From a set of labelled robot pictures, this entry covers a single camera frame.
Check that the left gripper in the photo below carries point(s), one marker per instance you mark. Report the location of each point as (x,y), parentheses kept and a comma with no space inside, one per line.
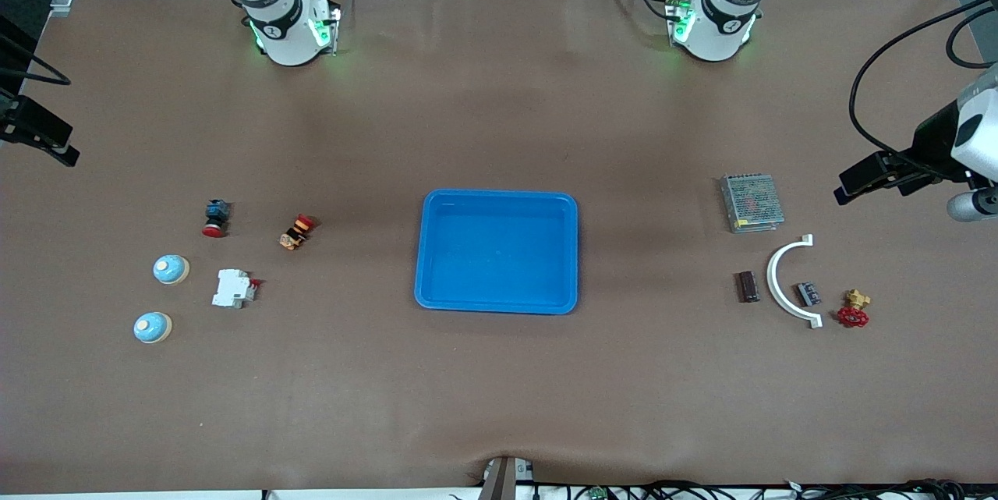
(931,143)

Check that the black cylindrical capacitor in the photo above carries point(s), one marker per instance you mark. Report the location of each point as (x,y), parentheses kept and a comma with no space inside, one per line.
(808,294)
(748,287)

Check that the light blue desk bell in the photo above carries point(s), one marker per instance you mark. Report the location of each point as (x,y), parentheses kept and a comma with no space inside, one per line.
(170,270)
(152,328)

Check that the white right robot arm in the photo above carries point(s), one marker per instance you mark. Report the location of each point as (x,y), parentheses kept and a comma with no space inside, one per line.
(284,40)

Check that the brass valve red handwheel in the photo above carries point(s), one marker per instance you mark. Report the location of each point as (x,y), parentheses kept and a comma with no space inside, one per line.
(853,317)

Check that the metal mesh power supply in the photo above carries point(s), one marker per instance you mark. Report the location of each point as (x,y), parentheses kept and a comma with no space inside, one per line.
(751,203)

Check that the red button blue body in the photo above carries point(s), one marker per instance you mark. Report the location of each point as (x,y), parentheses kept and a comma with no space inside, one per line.
(216,213)

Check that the white circuit breaker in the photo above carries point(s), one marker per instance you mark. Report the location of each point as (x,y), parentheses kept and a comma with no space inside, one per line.
(231,289)

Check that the red orange emergency stop button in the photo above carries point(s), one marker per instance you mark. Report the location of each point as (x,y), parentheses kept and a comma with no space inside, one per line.
(295,235)

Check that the blue plastic tray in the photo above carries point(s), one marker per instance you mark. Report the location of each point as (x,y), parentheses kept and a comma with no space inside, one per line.
(499,250)

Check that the white curved plastic bracket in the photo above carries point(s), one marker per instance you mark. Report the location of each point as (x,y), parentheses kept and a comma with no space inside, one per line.
(769,281)

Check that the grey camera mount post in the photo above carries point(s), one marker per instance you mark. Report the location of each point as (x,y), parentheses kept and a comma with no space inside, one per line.
(503,478)

